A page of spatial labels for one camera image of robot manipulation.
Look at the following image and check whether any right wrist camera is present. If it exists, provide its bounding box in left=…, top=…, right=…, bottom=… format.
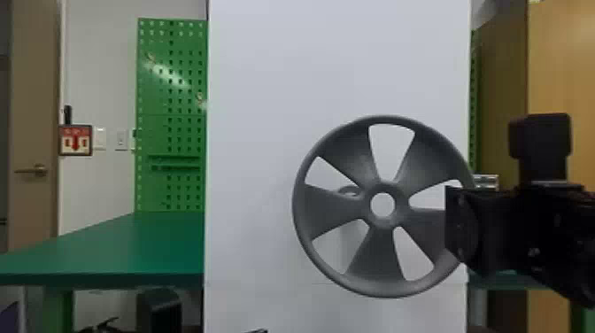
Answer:
left=507, top=112, right=572, bottom=185

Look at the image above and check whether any beige door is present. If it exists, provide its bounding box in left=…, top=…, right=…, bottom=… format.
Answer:
left=0, top=0, right=63, bottom=253

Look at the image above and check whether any white panel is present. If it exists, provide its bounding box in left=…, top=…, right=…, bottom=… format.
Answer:
left=204, top=0, right=473, bottom=333

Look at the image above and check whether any silver frame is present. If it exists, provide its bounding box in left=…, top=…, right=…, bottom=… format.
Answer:
left=473, top=174, right=500, bottom=191

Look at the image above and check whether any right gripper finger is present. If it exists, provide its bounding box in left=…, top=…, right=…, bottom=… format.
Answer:
left=444, top=184, right=516, bottom=277

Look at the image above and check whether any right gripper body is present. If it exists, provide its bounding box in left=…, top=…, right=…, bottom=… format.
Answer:
left=513, top=182, right=576, bottom=299

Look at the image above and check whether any grey wheel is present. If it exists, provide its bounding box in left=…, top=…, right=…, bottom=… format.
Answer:
left=291, top=114, right=476, bottom=299

